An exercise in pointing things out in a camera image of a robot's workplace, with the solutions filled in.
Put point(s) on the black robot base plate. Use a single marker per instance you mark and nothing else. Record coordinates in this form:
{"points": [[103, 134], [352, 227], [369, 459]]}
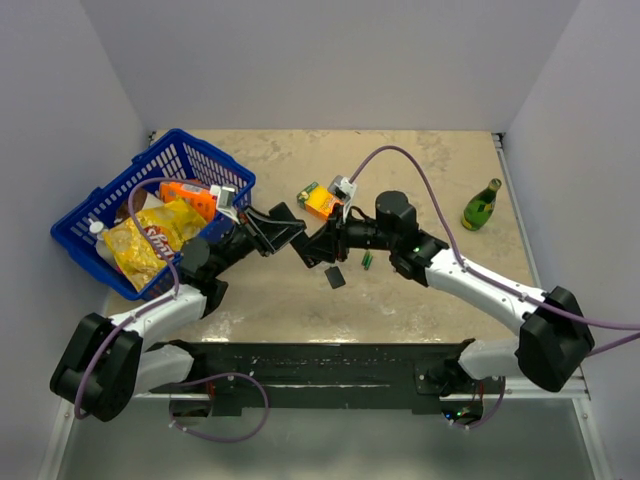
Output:
{"points": [[352, 376]]}

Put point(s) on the yellow chips bag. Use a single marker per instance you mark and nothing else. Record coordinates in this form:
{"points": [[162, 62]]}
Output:
{"points": [[167, 228]]}

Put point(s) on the green glass bottle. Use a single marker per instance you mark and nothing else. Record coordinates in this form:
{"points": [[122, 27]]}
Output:
{"points": [[480, 208]]}

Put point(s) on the blue plastic basket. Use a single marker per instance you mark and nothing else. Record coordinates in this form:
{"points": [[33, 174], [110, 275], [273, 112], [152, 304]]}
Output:
{"points": [[177, 154]]}

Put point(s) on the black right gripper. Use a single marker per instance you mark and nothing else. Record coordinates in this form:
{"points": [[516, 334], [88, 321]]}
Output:
{"points": [[330, 239]]}

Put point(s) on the black battery cover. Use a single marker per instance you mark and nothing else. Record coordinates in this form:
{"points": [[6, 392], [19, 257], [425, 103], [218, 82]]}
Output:
{"points": [[335, 277]]}

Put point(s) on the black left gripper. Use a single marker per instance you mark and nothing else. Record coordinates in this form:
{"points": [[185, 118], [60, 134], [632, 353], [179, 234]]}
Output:
{"points": [[273, 231]]}

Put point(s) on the brown white package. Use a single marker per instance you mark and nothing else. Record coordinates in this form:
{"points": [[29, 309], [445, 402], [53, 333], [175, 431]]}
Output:
{"points": [[142, 200]]}

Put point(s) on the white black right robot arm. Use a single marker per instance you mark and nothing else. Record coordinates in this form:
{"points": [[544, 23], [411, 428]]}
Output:
{"points": [[548, 342]]}

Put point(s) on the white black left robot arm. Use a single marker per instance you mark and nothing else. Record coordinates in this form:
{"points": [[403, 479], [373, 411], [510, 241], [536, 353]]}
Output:
{"points": [[106, 357]]}

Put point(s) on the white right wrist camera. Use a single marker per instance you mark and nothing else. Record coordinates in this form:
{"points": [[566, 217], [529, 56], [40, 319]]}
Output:
{"points": [[345, 191]]}

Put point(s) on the orange yellow battery pack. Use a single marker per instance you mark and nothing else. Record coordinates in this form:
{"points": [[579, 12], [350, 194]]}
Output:
{"points": [[317, 200]]}

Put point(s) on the black remote control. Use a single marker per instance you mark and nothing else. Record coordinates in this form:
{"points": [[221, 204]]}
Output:
{"points": [[284, 228]]}

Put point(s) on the green battery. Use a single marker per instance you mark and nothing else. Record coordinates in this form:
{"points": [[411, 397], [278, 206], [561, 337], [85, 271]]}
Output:
{"points": [[368, 261], [364, 257]]}

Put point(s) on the orange carton box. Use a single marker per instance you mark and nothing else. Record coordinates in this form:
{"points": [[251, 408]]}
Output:
{"points": [[197, 196]]}

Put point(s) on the aluminium frame rail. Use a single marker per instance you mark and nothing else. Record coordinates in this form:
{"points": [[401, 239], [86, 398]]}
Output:
{"points": [[522, 388]]}

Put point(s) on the white plastic bottle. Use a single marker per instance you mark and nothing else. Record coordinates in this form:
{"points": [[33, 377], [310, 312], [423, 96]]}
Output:
{"points": [[98, 229]]}

